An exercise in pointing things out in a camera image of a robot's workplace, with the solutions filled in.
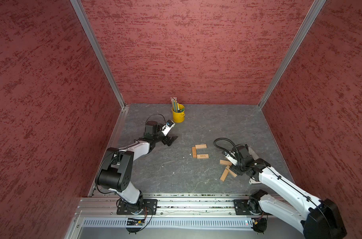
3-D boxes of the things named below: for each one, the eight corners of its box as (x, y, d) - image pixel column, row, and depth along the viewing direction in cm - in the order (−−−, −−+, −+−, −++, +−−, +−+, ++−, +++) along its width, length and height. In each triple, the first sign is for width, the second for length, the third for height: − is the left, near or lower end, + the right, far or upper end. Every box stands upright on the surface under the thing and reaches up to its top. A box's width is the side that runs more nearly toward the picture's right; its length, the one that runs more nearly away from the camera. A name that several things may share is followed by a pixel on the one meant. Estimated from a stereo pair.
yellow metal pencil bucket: (172, 122, 111) (171, 113, 103) (172, 112, 117) (172, 103, 109) (185, 122, 111) (185, 113, 103) (185, 113, 117) (185, 103, 109)
